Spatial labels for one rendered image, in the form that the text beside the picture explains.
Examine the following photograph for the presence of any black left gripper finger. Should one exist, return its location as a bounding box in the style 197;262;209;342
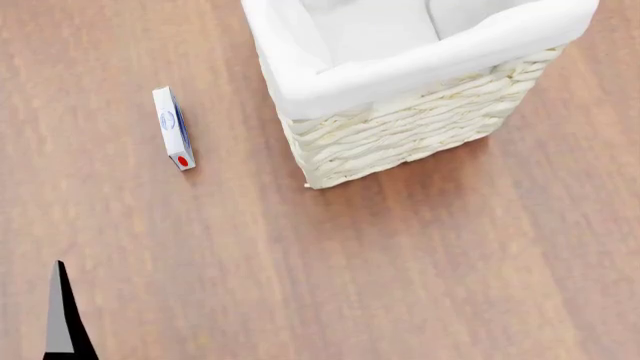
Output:
42;259;100;360

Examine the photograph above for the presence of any white cream cheese box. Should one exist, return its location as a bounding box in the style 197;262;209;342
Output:
151;85;197;173

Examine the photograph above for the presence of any white woven basket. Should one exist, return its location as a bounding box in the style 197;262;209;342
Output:
255;42;569;191

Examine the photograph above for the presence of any white fabric basket liner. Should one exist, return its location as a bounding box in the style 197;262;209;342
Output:
239;0;601;122

